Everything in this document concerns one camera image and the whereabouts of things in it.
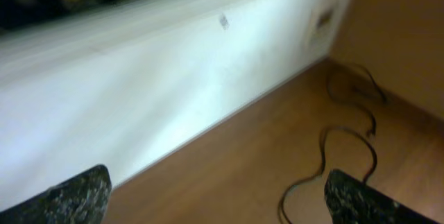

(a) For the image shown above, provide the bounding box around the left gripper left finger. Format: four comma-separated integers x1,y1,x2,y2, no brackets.
1,164,112,224

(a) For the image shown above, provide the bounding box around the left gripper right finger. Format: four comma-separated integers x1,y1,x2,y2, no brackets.
324,169,438,224

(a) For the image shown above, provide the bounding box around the white wall socket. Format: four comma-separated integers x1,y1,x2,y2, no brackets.
310,7,336,41

